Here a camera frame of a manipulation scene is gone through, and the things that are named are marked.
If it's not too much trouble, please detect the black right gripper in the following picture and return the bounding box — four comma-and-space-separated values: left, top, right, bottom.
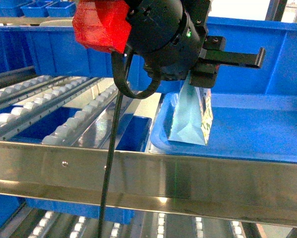
126, 0, 266, 87

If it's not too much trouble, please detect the flower gift bag side-on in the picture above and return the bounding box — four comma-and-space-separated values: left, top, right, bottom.
169, 78, 213, 146

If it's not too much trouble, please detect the white roller conveyor track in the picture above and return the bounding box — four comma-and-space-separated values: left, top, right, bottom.
0, 74, 119, 147

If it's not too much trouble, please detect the blue plastic tray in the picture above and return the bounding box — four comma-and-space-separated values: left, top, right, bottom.
150, 93, 297, 164

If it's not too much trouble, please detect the large blue plastic crate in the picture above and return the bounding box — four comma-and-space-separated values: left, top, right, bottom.
0, 17, 297, 96

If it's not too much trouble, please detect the black cable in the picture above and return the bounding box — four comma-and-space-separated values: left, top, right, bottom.
97, 47, 162, 238

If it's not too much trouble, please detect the red 3d-printed camera mount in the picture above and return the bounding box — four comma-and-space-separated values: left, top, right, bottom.
72, 0, 131, 54

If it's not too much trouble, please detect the stainless steel rack frame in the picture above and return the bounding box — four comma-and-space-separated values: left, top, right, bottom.
0, 141, 297, 227

